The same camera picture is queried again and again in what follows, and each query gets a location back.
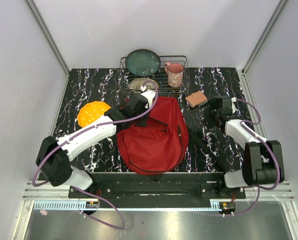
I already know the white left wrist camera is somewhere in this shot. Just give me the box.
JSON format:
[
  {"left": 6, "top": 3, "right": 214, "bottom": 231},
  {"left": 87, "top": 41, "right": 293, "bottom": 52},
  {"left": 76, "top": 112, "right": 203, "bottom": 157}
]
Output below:
[{"left": 140, "top": 86, "right": 156, "bottom": 109}]

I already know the black wire dish rack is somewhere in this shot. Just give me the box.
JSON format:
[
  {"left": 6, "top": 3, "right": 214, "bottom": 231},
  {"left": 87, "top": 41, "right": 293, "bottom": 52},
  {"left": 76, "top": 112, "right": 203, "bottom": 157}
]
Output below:
[{"left": 118, "top": 55, "right": 190, "bottom": 97}]

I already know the dark teal plate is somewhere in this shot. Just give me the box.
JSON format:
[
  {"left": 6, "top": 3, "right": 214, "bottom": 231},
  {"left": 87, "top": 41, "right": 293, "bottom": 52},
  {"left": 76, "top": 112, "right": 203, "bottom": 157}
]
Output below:
[{"left": 125, "top": 49, "right": 161, "bottom": 77}]

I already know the pink leather wallet notebook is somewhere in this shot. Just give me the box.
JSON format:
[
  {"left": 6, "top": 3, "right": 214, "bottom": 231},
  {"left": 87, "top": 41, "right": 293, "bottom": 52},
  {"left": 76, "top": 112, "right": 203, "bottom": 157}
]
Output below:
[{"left": 185, "top": 91, "right": 208, "bottom": 108}]

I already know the orange dotted plate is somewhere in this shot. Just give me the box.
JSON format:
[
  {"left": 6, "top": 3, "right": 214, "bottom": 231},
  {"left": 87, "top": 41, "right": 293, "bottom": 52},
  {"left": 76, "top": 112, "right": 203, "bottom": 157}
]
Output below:
[{"left": 77, "top": 101, "right": 111, "bottom": 128}]

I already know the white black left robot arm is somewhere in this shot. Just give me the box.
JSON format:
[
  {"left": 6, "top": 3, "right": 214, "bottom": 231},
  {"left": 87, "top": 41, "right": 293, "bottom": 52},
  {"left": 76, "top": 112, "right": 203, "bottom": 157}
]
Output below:
[{"left": 36, "top": 90, "right": 157, "bottom": 198}]

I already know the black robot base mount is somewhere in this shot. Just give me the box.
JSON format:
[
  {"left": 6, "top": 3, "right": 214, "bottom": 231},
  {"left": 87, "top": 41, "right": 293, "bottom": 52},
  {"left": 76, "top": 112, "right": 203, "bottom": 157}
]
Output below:
[{"left": 68, "top": 172, "right": 242, "bottom": 210}]

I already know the aluminium frame rail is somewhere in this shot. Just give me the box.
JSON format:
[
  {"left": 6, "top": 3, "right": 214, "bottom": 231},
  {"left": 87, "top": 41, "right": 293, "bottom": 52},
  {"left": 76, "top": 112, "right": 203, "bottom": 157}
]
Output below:
[{"left": 25, "top": 0, "right": 71, "bottom": 73}]

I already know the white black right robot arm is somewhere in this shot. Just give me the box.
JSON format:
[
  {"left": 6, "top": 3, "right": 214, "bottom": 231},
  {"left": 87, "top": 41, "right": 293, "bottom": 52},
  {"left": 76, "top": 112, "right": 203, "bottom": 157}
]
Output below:
[{"left": 198, "top": 96, "right": 284, "bottom": 198}]

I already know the red backpack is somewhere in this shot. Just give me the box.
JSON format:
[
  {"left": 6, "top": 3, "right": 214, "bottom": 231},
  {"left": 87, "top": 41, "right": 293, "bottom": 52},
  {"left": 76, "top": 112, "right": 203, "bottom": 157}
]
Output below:
[{"left": 117, "top": 96, "right": 197, "bottom": 175}]

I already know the beige patterned small plate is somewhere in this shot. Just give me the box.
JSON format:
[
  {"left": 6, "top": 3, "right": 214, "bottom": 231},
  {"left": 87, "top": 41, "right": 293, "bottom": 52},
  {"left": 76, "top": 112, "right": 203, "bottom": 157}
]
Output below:
[{"left": 127, "top": 78, "right": 159, "bottom": 93}]

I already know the pink patterned mug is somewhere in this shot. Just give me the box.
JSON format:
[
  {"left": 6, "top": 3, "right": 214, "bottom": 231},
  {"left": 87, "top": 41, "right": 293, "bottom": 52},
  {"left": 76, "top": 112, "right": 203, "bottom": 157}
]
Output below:
[{"left": 164, "top": 62, "right": 184, "bottom": 88}]

